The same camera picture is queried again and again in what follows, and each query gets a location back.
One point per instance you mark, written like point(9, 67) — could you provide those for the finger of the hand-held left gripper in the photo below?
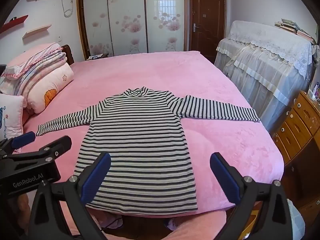
point(58, 145)
point(23, 138)

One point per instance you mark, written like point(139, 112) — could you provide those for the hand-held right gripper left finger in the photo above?
point(96, 180)

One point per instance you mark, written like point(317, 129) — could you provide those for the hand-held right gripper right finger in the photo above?
point(223, 177)

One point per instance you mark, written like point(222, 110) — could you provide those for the black white striped shirt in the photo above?
point(140, 142)

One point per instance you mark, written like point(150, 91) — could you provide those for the white embroidered pillow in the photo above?
point(10, 120)

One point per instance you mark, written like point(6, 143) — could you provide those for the cream cartoon pillow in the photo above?
point(50, 85)

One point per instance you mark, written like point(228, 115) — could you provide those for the pink frilled folded blanket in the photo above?
point(37, 60)

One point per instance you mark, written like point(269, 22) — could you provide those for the white plastic bag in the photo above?
point(296, 217)

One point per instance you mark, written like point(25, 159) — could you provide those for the wooden dresser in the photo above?
point(295, 130)

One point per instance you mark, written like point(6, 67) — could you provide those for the dark wooden headboard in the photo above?
point(69, 55)

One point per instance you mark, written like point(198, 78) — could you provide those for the white paper box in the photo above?
point(96, 56)

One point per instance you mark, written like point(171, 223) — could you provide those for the pink bed sheet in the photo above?
point(175, 75)

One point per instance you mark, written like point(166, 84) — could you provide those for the furniture under white lace cover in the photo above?
point(262, 62)

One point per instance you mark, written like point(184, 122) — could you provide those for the small bottles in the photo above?
point(315, 88)

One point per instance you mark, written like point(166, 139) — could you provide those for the floral sliding wardrobe doors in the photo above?
point(130, 17)

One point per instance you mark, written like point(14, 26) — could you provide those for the brown wooden door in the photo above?
point(207, 30)

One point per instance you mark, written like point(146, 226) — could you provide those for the stack of books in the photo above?
point(295, 28)

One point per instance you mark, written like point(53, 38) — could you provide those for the light wooden wall shelf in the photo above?
point(37, 30)

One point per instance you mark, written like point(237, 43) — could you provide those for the red wall shelf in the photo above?
point(15, 22)

